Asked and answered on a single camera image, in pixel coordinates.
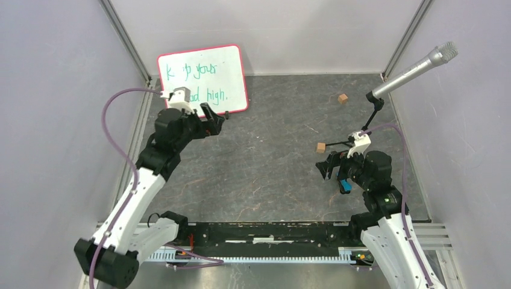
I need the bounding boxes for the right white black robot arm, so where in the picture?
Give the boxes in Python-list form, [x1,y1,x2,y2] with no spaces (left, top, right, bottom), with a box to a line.
[315,151,444,288]

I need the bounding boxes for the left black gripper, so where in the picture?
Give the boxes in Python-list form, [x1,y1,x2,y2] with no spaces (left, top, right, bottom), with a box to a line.
[174,102,224,151]

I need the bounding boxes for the near wooden cube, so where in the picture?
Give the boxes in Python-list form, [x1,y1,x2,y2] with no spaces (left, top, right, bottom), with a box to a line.
[316,143,327,154]

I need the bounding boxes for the black microphone tripod stand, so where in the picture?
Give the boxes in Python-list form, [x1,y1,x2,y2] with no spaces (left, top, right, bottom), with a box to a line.
[324,96,385,152]

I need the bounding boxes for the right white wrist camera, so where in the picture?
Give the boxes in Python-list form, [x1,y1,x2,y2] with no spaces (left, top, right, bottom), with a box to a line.
[347,131,371,158]

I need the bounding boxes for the blue whiteboard eraser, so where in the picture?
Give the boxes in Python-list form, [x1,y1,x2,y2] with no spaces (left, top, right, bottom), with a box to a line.
[336,172,352,194]

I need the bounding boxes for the aluminium cable duct rail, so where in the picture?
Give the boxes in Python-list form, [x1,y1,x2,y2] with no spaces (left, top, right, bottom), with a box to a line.
[145,247,374,266]

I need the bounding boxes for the silver microphone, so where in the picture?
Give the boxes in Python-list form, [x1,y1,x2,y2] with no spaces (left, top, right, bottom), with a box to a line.
[366,42,459,104]

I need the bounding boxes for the far wooden cube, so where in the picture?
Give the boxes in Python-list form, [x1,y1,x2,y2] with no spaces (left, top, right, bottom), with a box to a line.
[337,93,349,105]

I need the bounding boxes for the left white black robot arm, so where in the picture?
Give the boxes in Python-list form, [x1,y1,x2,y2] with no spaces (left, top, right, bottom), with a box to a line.
[74,103,229,288]

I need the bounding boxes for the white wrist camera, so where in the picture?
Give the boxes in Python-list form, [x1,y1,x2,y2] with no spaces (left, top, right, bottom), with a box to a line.
[347,131,371,158]
[160,87,196,114]

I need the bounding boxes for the wooden cube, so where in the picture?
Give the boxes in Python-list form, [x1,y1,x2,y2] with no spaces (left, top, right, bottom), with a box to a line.
[316,143,327,154]
[337,93,349,105]

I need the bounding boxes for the pink framed whiteboard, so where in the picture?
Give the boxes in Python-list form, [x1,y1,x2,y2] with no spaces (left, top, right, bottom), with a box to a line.
[157,45,249,117]

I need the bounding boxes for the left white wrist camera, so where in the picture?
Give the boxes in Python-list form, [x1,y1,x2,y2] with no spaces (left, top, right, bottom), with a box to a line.
[160,87,196,114]

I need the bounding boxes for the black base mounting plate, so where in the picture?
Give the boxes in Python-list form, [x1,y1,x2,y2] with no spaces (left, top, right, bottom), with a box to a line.
[171,222,364,258]

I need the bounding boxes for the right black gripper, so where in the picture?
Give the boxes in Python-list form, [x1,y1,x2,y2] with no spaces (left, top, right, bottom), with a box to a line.
[315,144,372,190]

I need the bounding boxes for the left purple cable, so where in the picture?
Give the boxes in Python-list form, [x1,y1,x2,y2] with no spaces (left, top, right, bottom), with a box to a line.
[88,88,224,289]

